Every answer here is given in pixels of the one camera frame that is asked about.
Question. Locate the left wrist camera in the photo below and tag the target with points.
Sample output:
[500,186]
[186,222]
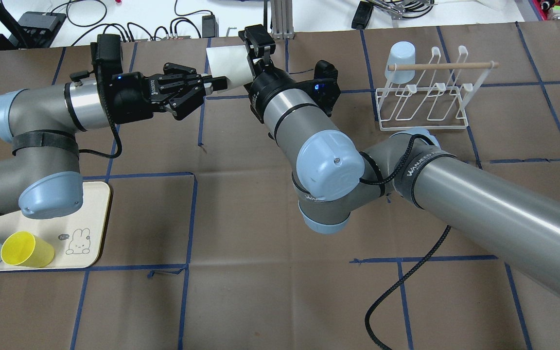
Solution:
[106,55]

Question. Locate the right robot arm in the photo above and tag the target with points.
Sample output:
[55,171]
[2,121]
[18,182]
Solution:
[332,178]

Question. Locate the aluminium frame post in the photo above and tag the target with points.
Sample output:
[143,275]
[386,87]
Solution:
[282,19]

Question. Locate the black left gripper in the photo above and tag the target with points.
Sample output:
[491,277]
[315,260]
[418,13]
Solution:
[131,97]

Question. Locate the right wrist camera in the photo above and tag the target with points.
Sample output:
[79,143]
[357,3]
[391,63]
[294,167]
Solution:
[257,35]

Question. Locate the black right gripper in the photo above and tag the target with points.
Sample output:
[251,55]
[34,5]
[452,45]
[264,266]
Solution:
[266,83]

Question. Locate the cream serving tray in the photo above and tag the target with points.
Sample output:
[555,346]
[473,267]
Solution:
[77,238]

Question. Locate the yellow cup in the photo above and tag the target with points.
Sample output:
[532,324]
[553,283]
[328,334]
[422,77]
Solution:
[28,250]

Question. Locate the black power adapter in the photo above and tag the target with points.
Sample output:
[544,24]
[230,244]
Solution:
[362,15]

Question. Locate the white wire cup rack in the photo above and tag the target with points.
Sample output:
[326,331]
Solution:
[437,96]

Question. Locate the light blue cup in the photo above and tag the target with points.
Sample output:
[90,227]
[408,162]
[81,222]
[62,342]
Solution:
[402,53]

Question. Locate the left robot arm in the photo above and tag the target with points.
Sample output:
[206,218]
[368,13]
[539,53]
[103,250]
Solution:
[43,178]

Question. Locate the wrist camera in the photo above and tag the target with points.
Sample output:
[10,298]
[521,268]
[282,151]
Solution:
[257,35]
[106,55]

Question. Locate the cream white cup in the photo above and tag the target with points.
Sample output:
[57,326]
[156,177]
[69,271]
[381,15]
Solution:
[231,62]

